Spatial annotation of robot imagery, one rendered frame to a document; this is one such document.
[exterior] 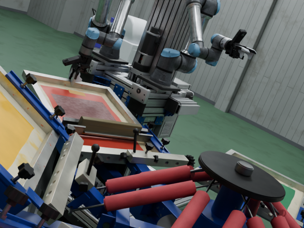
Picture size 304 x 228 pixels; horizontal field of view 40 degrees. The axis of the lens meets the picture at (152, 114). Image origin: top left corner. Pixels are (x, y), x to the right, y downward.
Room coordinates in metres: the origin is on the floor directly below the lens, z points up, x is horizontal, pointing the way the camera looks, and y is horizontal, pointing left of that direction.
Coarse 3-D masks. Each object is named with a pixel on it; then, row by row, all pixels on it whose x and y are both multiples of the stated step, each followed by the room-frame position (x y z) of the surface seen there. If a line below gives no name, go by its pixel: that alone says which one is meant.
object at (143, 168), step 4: (128, 164) 1.77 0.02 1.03; (132, 164) 1.75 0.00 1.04; (136, 164) 1.73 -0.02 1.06; (140, 164) 1.75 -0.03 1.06; (144, 164) 1.76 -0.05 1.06; (132, 168) 1.74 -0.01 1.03; (136, 168) 1.72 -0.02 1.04; (140, 168) 1.71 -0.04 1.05; (144, 168) 1.73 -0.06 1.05; (148, 168) 1.75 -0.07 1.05; (140, 172) 1.69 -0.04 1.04
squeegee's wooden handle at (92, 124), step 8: (80, 120) 1.90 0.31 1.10; (88, 120) 1.90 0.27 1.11; (96, 120) 1.93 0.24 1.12; (104, 120) 1.97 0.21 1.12; (112, 120) 2.01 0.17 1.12; (88, 128) 1.92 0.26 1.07; (96, 128) 1.94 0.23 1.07; (104, 128) 1.97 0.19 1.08; (112, 128) 2.00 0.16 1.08; (120, 128) 2.03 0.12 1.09; (128, 128) 2.06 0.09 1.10
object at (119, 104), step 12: (24, 72) 2.27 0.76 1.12; (36, 72) 2.33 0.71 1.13; (36, 84) 2.18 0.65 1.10; (60, 84) 2.41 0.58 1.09; (84, 84) 2.50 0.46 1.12; (36, 96) 2.07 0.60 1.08; (108, 96) 2.57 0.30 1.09; (48, 108) 1.97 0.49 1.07; (120, 108) 2.44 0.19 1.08; (132, 120) 2.32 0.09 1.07
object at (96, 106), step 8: (80, 96) 2.38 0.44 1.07; (88, 96) 2.44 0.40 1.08; (96, 96) 2.50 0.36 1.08; (88, 104) 2.32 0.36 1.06; (96, 104) 2.37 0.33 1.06; (104, 104) 2.43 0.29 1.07; (88, 112) 2.22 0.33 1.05; (96, 112) 2.27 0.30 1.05; (104, 112) 2.32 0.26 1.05; (112, 112) 2.37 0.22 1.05; (120, 120) 2.32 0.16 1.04; (112, 144) 1.99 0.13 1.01; (120, 144) 2.03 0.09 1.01; (128, 144) 2.07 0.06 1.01; (136, 144) 2.11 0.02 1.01
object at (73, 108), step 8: (48, 88) 2.29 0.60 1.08; (56, 88) 2.34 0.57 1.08; (48, 96) 2.18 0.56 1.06; (56, 96) 2.23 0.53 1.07; (64, 96) 2.28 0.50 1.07; (72, 96) 2.33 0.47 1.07; (56, 104) 2.13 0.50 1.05; (64, 104) 2.18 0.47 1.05; (72, 104) 2.22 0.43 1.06; (80, 104) 2.27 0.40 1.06; (72, 112) 2.13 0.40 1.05; (80, 112) 2.17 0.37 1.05; (80, 136) 1.92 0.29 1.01; (88, 136) 1.96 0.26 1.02; (88, 144) 1.88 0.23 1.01; (104, 144) 1.95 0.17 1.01
